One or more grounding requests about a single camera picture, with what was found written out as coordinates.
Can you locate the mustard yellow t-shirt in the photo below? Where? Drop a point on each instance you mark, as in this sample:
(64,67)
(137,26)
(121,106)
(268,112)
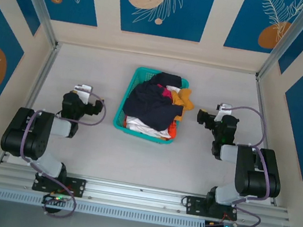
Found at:
(184,99)

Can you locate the orange t-shirt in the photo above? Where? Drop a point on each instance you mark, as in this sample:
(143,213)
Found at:
(172,130)

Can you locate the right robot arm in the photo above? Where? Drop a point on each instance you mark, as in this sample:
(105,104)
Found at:
(257,179)

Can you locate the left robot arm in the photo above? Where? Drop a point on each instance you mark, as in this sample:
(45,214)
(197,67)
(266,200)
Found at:
(27,133)

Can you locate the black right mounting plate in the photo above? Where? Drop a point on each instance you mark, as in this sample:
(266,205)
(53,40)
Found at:
(194,206)

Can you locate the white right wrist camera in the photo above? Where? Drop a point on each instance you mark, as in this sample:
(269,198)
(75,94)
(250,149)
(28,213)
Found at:
(224,110)

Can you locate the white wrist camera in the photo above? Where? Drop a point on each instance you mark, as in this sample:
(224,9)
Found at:
(224,110)
(83,92)

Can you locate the navy blue t-shirt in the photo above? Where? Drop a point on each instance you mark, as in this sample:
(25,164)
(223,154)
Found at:
(152,107)

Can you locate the pink t-shirt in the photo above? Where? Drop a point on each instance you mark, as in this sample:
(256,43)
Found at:
(168,94)

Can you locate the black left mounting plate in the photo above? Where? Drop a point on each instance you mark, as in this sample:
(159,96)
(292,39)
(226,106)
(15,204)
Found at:
(77,187)

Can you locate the aluminium side rail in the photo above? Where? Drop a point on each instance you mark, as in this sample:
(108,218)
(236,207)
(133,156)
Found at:
(40,85)
(261,97)

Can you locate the pile of mixed clothes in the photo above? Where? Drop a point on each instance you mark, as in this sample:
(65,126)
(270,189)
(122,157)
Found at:
(143,128)

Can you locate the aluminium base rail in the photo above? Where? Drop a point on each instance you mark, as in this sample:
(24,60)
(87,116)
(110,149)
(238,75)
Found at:
(136,197)

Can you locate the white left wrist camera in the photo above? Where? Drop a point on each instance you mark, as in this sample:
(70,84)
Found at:
(83,92)

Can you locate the black mounting plate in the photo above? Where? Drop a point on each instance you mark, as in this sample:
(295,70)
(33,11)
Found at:
(77,187)
(194,206)

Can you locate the teal plastic basket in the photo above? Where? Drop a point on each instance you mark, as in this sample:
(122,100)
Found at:
(139,76)

